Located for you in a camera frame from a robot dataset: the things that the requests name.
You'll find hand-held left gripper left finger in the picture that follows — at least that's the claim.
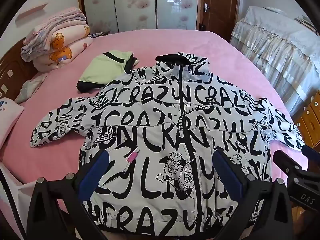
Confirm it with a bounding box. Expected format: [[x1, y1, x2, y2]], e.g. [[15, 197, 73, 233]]
[[26, 149, 110, 240]]

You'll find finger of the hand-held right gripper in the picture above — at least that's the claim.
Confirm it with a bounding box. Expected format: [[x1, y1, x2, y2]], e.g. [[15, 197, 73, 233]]
[[301, 144, 320, 157], [273, 150, 300, 174]]

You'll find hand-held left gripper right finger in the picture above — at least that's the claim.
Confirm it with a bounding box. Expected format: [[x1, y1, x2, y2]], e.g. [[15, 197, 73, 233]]
[[212, 149, 293, 240]]

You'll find white black printed jacket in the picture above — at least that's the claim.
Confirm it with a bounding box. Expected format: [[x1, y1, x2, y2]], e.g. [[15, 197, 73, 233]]
[[29, 52, 307, 238]]

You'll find wooden drawer cabinet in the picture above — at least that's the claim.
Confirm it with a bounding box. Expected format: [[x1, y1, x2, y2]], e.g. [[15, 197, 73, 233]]
[[292, 90, 320, 148]]

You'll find white bag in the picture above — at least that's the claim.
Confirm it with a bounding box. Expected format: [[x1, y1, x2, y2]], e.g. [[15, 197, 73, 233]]
[[0, 160, 38, 240]]

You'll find green black garment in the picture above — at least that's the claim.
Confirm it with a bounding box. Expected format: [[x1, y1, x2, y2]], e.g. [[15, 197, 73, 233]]
[[76, 51, 139, 93]]

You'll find white pink pillow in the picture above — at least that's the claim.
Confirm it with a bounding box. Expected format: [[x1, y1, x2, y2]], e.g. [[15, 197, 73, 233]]
[[0, 96, 25, 150]]

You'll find grey crumpled cloth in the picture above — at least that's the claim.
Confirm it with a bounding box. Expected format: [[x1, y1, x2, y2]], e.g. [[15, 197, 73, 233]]
[[15, 74, 48, 104]]

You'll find lace cloth covered furniture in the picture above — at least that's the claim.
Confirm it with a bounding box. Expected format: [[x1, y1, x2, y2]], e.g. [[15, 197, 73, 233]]
[[230, 5, 320, 110]]

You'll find pink bed sheet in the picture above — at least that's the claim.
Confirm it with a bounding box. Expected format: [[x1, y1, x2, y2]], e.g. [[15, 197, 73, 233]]
[[0, 30, 300, 205]]

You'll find wooden headboard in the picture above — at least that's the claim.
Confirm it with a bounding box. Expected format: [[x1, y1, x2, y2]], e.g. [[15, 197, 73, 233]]
[[0, 39, 40, 100]]

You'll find floral sliding door wardrobe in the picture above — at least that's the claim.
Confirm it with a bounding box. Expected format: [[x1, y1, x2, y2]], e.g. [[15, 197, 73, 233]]
[[77, 0, 200, 34]]

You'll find pink wall shelf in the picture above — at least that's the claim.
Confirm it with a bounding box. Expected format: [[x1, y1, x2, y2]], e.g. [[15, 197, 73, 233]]
[[15, 4, 48, 26]]

